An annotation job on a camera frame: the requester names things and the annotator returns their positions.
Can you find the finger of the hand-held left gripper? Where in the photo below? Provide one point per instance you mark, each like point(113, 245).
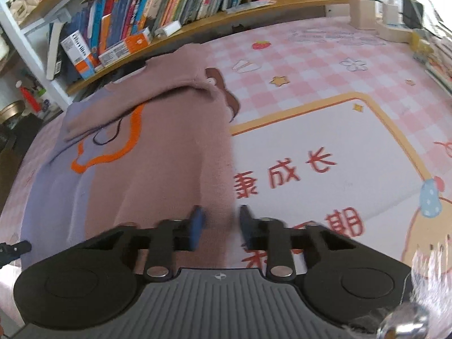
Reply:
point(16, 250)

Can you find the flat orange and white box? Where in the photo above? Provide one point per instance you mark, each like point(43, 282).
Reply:
point(125, 46)

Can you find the beige power strip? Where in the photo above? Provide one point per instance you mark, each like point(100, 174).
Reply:
point(393, 32)

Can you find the pink checked printed mat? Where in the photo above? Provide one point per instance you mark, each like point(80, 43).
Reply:
point(317, 130)

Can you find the tall white and orange box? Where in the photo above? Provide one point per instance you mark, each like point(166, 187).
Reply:
point(78, 54)

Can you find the dark clothes pile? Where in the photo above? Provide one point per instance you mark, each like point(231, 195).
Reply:
point(14, 148)

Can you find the gold lidded tin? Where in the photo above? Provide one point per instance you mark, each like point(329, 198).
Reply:
point(10, 111)

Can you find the small white charger plug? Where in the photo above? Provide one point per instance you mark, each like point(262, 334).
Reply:
point(168, 29)

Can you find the white charger block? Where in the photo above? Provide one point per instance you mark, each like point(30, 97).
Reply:
point(391, 10)

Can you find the black power adapter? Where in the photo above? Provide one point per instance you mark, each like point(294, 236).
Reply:
point(412, 10)

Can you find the white bookshelf frame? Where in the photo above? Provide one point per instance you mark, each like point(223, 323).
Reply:
point(35, 42)

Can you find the red bottle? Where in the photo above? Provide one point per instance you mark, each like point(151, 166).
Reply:
point(28, 97)

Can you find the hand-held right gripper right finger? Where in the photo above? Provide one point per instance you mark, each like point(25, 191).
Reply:
point(249, 229)

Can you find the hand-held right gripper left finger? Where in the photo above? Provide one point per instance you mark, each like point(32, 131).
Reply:
point(196, 229)

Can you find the row of colourful books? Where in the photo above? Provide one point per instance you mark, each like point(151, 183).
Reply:
point(159, 0)

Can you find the beige pen holder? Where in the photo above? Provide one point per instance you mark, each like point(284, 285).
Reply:
point(363, 12)

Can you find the brown and purple sweater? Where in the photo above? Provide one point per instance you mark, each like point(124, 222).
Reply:
point(159, 166)

